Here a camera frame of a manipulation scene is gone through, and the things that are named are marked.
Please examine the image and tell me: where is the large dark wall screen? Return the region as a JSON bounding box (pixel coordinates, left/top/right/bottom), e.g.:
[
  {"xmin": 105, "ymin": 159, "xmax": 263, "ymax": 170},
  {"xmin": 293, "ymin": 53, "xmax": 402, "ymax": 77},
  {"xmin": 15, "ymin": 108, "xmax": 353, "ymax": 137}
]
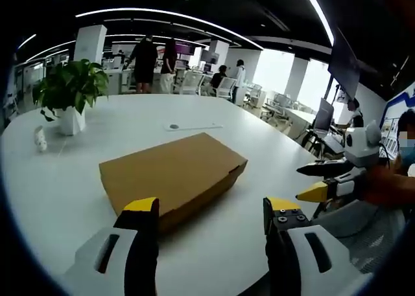
[{"xmin": 327, "ymin": 27, "xmax": 362, "ymax": 99}]

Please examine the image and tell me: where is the green potted plant white pot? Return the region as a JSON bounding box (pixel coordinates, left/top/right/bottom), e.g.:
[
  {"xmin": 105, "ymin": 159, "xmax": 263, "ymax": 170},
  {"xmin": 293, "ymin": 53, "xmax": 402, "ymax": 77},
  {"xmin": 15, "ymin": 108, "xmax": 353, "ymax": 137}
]
[{"xmin": 32, "ymin": 58, "xmax": 110, "ymax": 137}]

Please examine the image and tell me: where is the row of white office chairs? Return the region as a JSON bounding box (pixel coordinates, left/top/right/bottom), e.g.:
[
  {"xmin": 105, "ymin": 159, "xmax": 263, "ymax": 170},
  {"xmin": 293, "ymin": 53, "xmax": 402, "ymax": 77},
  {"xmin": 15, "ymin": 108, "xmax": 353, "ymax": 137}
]
[{"xmin": 243, "ymin": 84, "xmax": 314, "ymax": 126}]

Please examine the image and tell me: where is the desktop computer monitor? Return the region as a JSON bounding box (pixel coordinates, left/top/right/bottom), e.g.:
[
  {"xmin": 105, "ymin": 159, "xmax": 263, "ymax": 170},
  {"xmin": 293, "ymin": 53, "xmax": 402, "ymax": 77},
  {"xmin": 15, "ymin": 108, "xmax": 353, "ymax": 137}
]
[{"xmin": 313, "ymin": 97, "xmax": 335, "ymax": 135}]

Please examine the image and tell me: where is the white mesh office chair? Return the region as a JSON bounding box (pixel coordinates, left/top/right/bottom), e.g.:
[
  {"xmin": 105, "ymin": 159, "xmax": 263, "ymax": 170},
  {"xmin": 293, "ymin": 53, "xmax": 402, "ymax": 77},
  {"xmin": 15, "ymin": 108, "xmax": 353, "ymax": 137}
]
[
  {"xmin": 216, "ymin": 76, "xmax": 237, "ymax": 98},
  {"xmin": 174, "ymin": 71, "xmax": 204, "ymax": 95}
]

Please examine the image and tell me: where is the white table socket panel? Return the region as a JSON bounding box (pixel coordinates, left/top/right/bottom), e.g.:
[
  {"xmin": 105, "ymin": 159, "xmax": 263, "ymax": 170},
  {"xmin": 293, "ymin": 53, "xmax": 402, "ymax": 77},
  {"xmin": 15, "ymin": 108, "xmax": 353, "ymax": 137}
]
[{"xmin": 163, "ymin": 121, "xmax": 224, "ymax": 132}]

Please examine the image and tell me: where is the blue wall poster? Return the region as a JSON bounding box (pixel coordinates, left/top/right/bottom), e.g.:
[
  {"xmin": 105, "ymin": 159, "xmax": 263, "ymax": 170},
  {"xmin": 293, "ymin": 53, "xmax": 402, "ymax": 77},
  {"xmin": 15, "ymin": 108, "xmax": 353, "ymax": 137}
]
[{"xmin": 378, "ymin": 84, "xmax": 415, "ymax": 159}]

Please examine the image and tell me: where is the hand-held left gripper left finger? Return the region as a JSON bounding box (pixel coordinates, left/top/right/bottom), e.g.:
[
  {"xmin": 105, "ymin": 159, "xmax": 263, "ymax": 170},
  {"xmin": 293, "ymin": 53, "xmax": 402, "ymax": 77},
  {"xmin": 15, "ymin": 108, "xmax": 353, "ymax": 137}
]
[{"xmin": 63, "ymin": 197, "xmax": 160, "ymax": 296}]

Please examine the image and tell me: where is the person's head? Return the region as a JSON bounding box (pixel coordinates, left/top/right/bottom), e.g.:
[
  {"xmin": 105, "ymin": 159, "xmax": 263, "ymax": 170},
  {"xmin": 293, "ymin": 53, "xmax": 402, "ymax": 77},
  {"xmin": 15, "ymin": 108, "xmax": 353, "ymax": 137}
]
[{"xmin": 397, "ymin": 109, "xmax": 415, "ymax": 167}]

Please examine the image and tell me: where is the small white dotted figurine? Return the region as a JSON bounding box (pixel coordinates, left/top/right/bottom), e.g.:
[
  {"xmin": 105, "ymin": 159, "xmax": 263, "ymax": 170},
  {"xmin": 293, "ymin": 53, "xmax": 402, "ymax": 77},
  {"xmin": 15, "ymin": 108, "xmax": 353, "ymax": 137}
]
[{"xmin": 34, "ymin": 125, "xmax": 48, "ymax": 153}]

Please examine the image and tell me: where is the grey mesh office chair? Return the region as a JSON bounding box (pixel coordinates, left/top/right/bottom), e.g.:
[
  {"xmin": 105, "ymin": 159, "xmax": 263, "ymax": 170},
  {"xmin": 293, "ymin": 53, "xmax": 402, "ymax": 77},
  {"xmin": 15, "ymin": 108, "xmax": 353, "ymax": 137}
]
[{"xmin": 309, "ymin": 198, "xmax": 408, "ymax": 275}]

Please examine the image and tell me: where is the brown cardboard shoe box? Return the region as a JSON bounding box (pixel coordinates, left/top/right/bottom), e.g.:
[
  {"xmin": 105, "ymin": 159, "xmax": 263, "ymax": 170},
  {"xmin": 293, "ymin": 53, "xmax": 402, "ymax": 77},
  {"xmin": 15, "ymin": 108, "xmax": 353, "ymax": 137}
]
[{"xmin": 99, "ymin": 132, "xmax": 249, "ymax": 234}]

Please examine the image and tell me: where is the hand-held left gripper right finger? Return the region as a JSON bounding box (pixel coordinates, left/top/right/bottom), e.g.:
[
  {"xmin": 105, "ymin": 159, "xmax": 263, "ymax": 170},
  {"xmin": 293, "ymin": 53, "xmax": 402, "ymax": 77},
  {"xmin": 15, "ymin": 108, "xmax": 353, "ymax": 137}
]
[{"xmin": 263, "ymin": 197, "xmax": 374, "ymax": 296}]

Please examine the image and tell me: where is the long ceiling light strip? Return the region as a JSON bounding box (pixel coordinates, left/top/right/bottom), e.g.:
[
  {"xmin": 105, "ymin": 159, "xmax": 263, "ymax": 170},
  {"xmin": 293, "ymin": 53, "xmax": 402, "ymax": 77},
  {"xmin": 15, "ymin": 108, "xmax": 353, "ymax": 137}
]
[
  {"xmin": 75, "ymin": 7, "xmax": 264, "ymax": 51},
  {"xmin": 298, "ymin": 0, "xmax": 335, "ymax": 47}
]

